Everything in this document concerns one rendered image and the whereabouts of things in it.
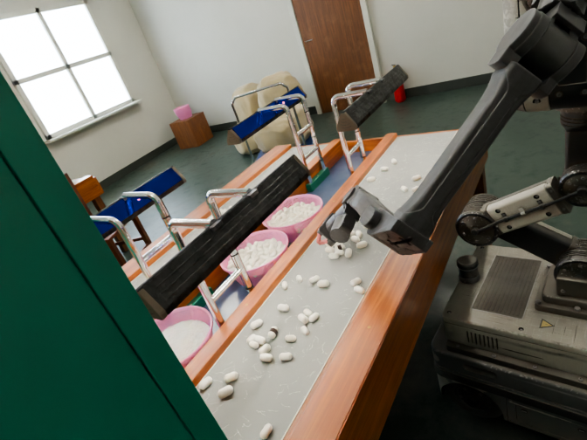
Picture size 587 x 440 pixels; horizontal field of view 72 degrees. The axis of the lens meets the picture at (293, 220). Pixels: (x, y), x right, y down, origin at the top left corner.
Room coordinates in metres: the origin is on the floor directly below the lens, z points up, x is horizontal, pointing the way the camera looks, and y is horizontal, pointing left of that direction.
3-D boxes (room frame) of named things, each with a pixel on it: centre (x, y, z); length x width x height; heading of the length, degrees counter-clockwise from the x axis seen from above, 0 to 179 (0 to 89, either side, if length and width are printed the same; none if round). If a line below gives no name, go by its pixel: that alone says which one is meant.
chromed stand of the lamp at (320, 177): (1.98, -0.13, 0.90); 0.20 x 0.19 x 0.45; 140
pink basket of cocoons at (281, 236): (1.31, 0.17, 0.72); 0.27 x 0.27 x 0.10
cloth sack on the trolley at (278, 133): (4.32, -0.23, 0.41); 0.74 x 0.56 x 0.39; 144
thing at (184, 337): (0.97, 0.46, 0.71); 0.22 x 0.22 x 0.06
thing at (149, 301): (0.92, 0.14, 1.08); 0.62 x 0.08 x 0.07; 140
